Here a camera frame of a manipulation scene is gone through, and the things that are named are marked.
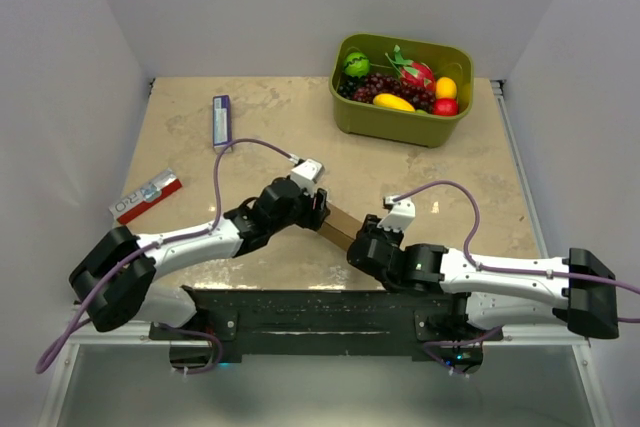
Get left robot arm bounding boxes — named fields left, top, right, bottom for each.
left=69, top=176, right=329, bottom=332

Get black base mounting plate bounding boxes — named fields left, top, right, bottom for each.
left=149, top=288, right=502, bottom=368

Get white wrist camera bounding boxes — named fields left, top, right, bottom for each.
left=377, top=196, right=416, bottom=234
left=289, top=159, right=324, bottom=194

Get green plastic bin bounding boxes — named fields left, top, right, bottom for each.
left=329, top=33, right=474, bottom=148

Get red white toothpaste box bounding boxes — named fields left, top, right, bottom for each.
left=109, top=168, right=182, bottom=225

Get aluminium frame rail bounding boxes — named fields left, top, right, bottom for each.
left=490, top=80, right=549, bottom=258

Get dark red toy grapes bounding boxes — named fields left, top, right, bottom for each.
left=349, top=73, right=436, bottom=113

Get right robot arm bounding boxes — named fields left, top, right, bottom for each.
left=347, top=215, right=619, bottom=340

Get yellow toy mango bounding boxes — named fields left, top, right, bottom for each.
left=373, top=93, right=415, bottom=112

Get green toy fruit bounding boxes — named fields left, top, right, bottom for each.
left=342, top=51, right=371, bottom=78

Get brown cardboard paper box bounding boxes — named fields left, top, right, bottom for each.
left=317, top=203, right=362, bottom=252

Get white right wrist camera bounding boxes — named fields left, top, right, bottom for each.
left=377, top=196, right=416, bottom=234

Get dark blue toy grapes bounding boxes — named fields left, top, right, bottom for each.
left=336, top=76, right=364, bottom=99

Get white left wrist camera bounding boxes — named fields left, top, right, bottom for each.
left=289, top=159, right=324, bottom=194

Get pink toy dragon fruit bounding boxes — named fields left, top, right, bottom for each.
left=385, top=45, right=436, bottom=93

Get purple toothpaste box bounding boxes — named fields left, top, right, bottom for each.
left=212, top=95, right=233, bottom=153

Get red toy apple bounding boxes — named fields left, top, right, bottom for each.
left=432, top=98, right=459, bottom=117

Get orange toy fruit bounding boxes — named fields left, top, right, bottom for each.
left=435, top=77, right=458, bottom=100

